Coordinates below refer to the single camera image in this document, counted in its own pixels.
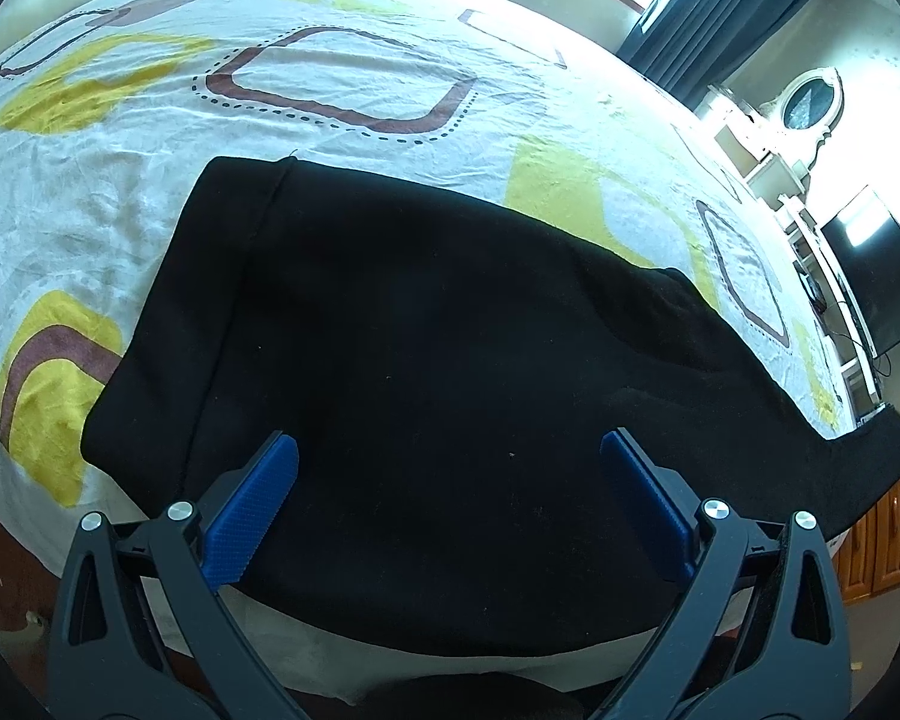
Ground white television stand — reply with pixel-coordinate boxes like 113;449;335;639
776;195;890;430

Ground dark blue curtain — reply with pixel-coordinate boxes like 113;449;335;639
615;0;827;110

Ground patterned white bed sheet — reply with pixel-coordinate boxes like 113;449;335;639
0;0;883;700

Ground black television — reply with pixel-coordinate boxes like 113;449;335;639
817;184;900;358

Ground white oval vanity mirror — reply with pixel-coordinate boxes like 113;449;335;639
775;66;845;167

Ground white vanity table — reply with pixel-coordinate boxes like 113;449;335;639
701;82;812;220

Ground black studded pants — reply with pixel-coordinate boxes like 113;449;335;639
81;156;900;659

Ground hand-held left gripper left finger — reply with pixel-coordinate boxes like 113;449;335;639
49;429;305;720

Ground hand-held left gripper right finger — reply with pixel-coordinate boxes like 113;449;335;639
592;427;853;720

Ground brown wooden cabinet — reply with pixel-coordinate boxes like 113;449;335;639
832;409;900;605

